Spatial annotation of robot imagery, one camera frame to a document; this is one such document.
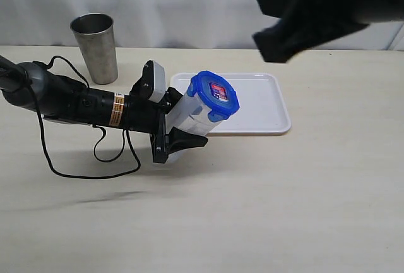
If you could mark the blue plastic lid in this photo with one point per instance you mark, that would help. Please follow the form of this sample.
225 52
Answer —
215 93

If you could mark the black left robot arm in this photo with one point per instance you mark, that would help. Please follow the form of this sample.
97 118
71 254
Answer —
61 99

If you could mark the white rectangular tray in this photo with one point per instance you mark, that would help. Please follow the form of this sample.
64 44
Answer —
262 109

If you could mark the clear plastic container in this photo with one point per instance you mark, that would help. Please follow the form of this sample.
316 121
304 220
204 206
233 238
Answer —
193 116

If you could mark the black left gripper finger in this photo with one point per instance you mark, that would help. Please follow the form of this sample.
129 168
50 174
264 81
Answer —
180 140

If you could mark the stainless steel cup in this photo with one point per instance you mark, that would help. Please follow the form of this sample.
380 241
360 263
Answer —
94 33

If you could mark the white backdrop curtain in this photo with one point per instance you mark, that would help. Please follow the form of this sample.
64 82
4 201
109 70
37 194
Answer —
226 24

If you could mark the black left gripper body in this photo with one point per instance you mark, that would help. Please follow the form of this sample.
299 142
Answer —
144 116

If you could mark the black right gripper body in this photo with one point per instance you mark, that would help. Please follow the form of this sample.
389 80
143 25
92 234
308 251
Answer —
309 23

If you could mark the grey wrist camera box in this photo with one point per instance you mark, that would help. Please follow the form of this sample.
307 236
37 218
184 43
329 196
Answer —
159 82

